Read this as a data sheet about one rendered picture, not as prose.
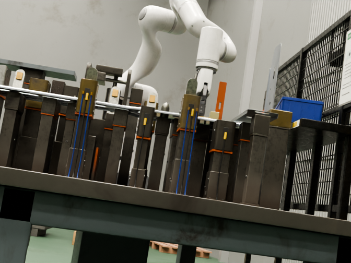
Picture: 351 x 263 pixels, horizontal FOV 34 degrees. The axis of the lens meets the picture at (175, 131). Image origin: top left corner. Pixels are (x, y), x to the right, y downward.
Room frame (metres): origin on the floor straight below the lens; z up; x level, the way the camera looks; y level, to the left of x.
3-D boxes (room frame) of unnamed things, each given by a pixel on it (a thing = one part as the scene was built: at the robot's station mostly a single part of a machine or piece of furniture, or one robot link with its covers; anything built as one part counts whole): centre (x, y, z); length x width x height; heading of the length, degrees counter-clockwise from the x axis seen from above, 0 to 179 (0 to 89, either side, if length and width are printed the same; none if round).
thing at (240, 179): (1.95, -0.24, 0.84); 0.05 x 0.05 x 0.29; 5
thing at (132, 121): (2.33, 0.18, 0.91); 0.07 x 0.05 x 0.42; 5
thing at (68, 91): (2.31, 0.44, 0.89); 0.12 x 0.07 x 0.38; 5
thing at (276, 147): (2.02, -0.36, 0.88); 0.08 x 0.08 x 0.36; 5
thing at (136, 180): (1.93, 0.11, 0.84); 0.10 x 0.05 x 0.29; 5
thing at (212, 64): (2.08, -0.08, 1.20); 0.09 x 0.08 x 0.03; 5
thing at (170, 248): (8.70, -0.27, 0.05); 1.13 x 0.78 x 0.10; 14
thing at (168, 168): (2.13, -0.01, 0.84); 0.12 x 0.05 x 0.29; 5
